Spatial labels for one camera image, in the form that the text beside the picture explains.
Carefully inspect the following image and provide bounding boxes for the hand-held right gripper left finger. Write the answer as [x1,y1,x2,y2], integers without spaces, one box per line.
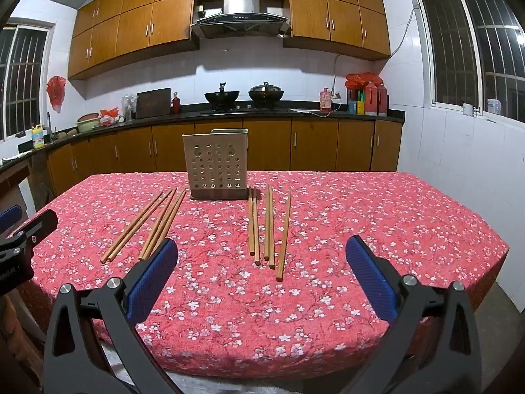
[43,238,184,394]

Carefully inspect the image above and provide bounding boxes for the dark wooden cutting board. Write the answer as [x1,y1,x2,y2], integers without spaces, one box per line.
[135,88,172,119]

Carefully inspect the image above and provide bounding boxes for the beige perforated chopstick holder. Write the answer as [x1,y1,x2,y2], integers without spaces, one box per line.
[182,128,250,201]

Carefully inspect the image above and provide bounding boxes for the red floral tablecloth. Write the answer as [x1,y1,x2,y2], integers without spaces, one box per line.
[25,171,510,379]

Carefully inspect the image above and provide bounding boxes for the red plastic bag on jugs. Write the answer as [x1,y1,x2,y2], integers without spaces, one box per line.
[345,72,383,90]

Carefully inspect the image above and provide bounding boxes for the black pot with lid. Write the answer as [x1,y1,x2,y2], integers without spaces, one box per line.
[248,82,284,109]

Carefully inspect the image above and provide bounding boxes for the brown wall cabinets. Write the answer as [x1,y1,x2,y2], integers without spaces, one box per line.
[68,0,391,80]

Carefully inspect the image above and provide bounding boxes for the barred window with white frame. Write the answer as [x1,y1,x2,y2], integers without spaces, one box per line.
[0,18,55,142]

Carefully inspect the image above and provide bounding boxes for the large barred window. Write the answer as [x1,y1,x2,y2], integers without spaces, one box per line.
[411,0,525,121]

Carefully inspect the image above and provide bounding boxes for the white wall cable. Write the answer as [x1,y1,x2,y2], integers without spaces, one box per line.
[389,5,420,57]

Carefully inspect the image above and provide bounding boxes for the green bowl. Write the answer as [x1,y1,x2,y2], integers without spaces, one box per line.
[76,113,102,134]

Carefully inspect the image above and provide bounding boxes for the blue and yellow box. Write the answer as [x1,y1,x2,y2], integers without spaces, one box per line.
[347,89,367,115]

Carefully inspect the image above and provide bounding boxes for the steel range hood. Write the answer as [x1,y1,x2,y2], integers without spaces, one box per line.
[191,0,292,39]

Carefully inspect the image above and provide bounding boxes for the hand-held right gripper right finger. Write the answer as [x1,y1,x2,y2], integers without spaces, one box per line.
[345,235,483,394]

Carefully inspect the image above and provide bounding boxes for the metal faucet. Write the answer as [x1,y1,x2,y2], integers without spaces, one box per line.
[45,111,58,143]

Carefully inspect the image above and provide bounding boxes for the brown base cabinets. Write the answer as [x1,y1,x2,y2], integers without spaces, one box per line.
[47,117,403,195]

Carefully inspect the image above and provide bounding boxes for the black wok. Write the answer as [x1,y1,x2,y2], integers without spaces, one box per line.
[204,82,241,111]

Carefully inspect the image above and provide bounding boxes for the clear plastic bag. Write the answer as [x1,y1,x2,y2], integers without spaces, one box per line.
[121,94,139,121]

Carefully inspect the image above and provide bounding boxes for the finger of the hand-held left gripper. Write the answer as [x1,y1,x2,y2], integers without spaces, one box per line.
[0,205,24,233]
[11,209,58,256]

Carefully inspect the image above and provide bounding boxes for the hanging red plastic bag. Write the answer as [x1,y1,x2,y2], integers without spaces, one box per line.
[46,76,67,114]

